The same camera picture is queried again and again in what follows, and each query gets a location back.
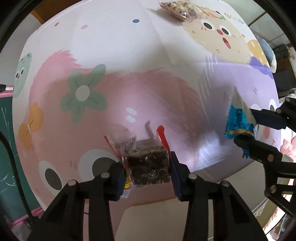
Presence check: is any dark brownie clear packet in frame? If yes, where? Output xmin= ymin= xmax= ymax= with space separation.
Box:
xmin=104 ymin=122 xmax=171 ymax=198

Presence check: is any cartoon printed tablecloth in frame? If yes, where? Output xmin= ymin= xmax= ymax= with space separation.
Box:
xmin=13 ymin=1 xmax=279 ymax=208

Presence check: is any lower clear nut packet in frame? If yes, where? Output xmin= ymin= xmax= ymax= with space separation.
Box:
xmin=159 ymin=1 xmax=204 ymax=22

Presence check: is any black cable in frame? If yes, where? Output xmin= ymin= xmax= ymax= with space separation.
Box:
xmin=0 ymin=131 xmax=35 ymax=225

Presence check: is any blue foil snack packet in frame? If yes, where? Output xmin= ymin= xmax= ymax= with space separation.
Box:
xmin=223 ymin=86 xmax=258 ymax=159

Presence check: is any green chalkboard pink frame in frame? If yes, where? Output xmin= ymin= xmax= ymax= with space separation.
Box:
xmin=1 ymin=94 xmax=42 ymax=227

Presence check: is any blue plush cushion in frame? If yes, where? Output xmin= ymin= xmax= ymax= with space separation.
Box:
xmin=256 ymin=36 xmax=277 ymax=73

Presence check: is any white plastic tray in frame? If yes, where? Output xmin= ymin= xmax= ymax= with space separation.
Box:
xmin=115 ymin=162 xmax=266 ymax=240

